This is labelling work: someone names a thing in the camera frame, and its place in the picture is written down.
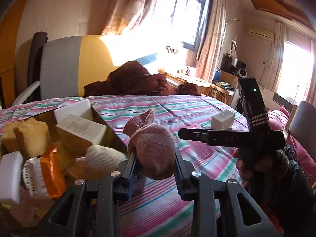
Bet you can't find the gold metal tin box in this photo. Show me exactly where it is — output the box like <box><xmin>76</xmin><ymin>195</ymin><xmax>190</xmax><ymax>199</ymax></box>
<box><xmin>0</xmin><ymin>107</ymin><xmax>130</xmax><ymax>230</ymax></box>

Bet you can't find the white air conditioner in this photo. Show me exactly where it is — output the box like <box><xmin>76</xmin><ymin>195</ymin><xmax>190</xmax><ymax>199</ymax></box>
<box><xmin>248</xmin><ymin>28</ymin><xmax>275</xmax><ymax>42</ymax></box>

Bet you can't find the dark-framed window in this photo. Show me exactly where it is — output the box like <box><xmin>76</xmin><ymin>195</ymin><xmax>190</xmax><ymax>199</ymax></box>
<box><xmin>148</xmin><ymin>0</ymin><xmax>210</xmax><ymax>52</ymax></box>

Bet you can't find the small white box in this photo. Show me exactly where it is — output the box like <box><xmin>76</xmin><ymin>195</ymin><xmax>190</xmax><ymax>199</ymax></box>
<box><xmin>211</xmin><ymin>110</ymin><xmax>235</xmax><ymax>130</ymax></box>

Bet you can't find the cream cardboard box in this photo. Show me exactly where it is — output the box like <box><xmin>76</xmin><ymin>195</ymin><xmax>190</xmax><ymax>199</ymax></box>
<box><xmin>55</xmin><ymin>114</ymin><xmax>107</xmax><ymax>151</ymax></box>

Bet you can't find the grey chair backrest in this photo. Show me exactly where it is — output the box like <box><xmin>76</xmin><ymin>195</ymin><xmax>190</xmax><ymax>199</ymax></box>
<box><xmin>288</xmin><ymin>101</ymin><xmax>316</xmax><ymax>151</ymax></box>

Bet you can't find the wooden side desk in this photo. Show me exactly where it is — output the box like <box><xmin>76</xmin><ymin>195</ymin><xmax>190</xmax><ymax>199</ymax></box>
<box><xmin>158</xmin><ymin>68</ymin><xmax>235</xmax><ymax>105</ymax></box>

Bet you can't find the translucent pink bottle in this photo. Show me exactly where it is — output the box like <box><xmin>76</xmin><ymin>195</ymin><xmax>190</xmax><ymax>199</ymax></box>
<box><xmin>189</xmin><ymin>125</ymin><xmax>216</xmax><ymax>160</ymax></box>

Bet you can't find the white sponge block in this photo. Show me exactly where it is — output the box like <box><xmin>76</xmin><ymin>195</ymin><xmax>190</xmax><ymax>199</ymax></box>
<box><xmin>0</xmin><ymin>150</ymin><xmax>24</xmax><ymax>205</ymax></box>
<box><xmin>54</xmin><ymin>99</ymin><xmax>93</xmax><ymax>124</ymax></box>

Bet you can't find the curved floor lamp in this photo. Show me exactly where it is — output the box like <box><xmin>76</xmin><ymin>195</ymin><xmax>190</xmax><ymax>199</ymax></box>
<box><xmin>223</xmin><ymin>18</ymin><xmax>240</xmax><ymax>62</ymax></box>

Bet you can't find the person's right hand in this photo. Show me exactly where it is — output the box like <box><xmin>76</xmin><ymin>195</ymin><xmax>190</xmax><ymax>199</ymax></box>
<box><xmin>233</xmin><ymin>150</ymin><xmax>293</xmax><ymax>182</ymax></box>

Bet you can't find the black rolled mat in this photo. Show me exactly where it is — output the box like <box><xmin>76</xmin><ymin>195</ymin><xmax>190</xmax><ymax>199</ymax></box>
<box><xmin>27</xmin><ymin>31</ymin><xmax>48</xmax><ymax>89</ymax></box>

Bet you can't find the bright side window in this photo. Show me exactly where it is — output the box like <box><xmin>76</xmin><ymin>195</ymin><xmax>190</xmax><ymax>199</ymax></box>
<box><xmin>275</xmin><ymin>41</ymin><xmax>316</xmax><ymax>99</ymax></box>

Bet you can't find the wooden wardrobe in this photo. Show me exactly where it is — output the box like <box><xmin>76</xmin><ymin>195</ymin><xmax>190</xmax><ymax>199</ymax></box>
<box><xmin>0</xmin><ymin>0</ymin><xmax>37</xmax><ymax>109</ymax></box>

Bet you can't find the person's right forearm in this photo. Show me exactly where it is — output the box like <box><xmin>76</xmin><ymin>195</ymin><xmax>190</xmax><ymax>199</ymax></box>
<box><xmin>248</xmin><ymin>160</ymin><xmax>316</xmax><ymax>237</ymax></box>

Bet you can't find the cream knitted glove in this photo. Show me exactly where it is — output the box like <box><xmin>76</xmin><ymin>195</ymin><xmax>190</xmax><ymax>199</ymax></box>
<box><xmin>66</xmin><ymin>145</ymin><xmax>127</xmax><ymax>181</ymax></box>

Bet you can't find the grey and yellow chair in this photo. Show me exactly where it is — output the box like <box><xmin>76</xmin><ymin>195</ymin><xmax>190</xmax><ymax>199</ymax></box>
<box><xmin>12</xmin><ymin>35</ymin><xmax>119</xmax><ymax>105</ymax></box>

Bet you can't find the brown cardboard box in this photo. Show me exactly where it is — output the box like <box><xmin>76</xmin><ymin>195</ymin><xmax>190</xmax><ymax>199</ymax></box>
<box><xmin>218</xmin><ymin>71</ymin><xmax>240</xmax><ymax>105</ymax></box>

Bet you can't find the blue upholstered panel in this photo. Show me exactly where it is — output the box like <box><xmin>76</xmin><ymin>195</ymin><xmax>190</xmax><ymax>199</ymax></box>
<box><xmin>139</xmin><ymin>53</ymin><xmax>160</xmax><ymax>66</ymax></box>

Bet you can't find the pink striped cloth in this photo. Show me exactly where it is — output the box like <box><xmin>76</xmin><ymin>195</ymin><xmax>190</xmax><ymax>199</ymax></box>
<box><xmin>0</xmin><ymin>94</ymin><xmax>272</xmax><ymax>237</ymax></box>

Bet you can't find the beige striped curtain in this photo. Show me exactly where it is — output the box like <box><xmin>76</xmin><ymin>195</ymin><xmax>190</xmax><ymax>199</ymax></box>
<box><xmin>195</xmin><ymin>0</ymin><xmax>228</xmax><ymax>82</ymax></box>

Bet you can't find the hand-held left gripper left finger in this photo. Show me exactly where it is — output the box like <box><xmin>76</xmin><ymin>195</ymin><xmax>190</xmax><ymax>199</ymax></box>
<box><xmin>37</xmin><ymin>151</ymin><xmax>139</xmax><ymax>237</ymax></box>

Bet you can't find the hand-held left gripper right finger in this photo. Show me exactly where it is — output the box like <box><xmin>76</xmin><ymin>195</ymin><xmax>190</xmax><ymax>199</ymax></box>
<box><xmin>173</xmin><ymin>150</ymin><xmax>280</xmax><ymax>237</ymax></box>

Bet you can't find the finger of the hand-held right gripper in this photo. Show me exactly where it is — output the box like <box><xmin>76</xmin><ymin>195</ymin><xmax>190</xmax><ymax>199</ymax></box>
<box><xmin>178</xmin><ymin>128</ymin><xmax>249</xmax><ymax>150</ymax></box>

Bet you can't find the brown blanket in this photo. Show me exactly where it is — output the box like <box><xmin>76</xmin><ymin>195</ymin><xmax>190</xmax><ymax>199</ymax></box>
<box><xmin>83</xmin><ymin>60</ymin><xmax>201</xmax><ymax>98</ymax></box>

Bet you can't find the plastic-wrapped cracker packet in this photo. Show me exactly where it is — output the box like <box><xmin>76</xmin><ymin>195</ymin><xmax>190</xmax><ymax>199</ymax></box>
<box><xmin>23</xmin><ymin>145</ymin><xmax>67</xmax><ymax>200</ymax></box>

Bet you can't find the pink knitted glove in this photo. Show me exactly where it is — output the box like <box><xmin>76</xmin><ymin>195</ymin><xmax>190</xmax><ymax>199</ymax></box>
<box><xmin>123</xmin><ymin>107</ymin><xmax>176</xmax><ymax>180</ymax></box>

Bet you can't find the black appliance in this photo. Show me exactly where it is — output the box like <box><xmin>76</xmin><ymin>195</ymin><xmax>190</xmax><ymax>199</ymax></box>
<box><xmin>220</xmin><ymin>54</ymin><xmax>246</xmax><ymax>76</ymax></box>

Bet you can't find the white sheer curtain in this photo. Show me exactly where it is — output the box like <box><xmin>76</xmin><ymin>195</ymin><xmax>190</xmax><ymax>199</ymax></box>
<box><xmin>268</xmin><ymin>21</ymin><xmax>288</xmax><ymax>87</ymax></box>

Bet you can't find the pink bedding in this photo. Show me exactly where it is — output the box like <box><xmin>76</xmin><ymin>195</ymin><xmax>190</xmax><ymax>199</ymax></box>
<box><xmin>268</xmin><ymin>105</ymin><xmax>316</xmax><ymax>187</ymax></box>

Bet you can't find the beige patterned curtain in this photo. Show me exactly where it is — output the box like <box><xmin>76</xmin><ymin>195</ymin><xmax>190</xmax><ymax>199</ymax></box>
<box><xmin>102</xmin><ymin>0</ymin><xmax>168</xmax><ymax>36</ymax></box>

